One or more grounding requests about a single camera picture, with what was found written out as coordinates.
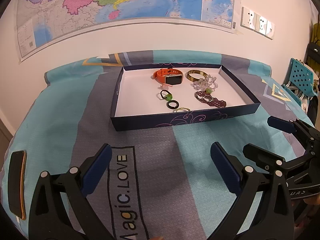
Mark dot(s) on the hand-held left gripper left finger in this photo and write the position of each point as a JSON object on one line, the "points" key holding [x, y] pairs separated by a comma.
{"points": [[96, 172]]}

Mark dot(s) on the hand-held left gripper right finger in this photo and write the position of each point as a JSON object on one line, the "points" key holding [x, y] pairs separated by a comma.
{"points": [[225, 170]]}

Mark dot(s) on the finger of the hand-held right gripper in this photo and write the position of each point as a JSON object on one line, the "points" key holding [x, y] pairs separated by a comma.
{"points": [[260, 155], [281, 125]]}

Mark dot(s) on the dark blue cardboard box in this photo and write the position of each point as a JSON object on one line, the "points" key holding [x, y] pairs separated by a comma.
{"points": [[135, 100]]}

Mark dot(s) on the tortoiseshell bangle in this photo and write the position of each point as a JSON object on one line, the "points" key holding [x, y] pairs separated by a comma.
{"points": [[187, 76]]}

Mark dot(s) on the orange smartwatch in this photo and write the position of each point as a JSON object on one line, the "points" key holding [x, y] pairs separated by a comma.
{"points": [[173, 80]]}

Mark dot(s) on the dark clothing pile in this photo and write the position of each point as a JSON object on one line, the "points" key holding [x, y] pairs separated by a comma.
{"points": [[312, 107]]}

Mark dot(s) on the teal grey printed blanket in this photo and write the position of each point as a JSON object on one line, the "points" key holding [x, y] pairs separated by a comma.
{"points": [[200, 142]]}

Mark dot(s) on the blue plastic chair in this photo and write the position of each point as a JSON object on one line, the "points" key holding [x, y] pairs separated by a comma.
{"points": [[300, 77]]}

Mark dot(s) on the black smartphone orange case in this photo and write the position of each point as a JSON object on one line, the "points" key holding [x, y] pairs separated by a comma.
{"points": [[16, 185]]}

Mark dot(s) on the clear tape strip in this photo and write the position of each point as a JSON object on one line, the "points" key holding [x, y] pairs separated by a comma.
{"points": [[238, 31]]}

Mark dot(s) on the white wall socket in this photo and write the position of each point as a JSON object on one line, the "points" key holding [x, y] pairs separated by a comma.
{"points": [[248, 18], [261, 24]]}

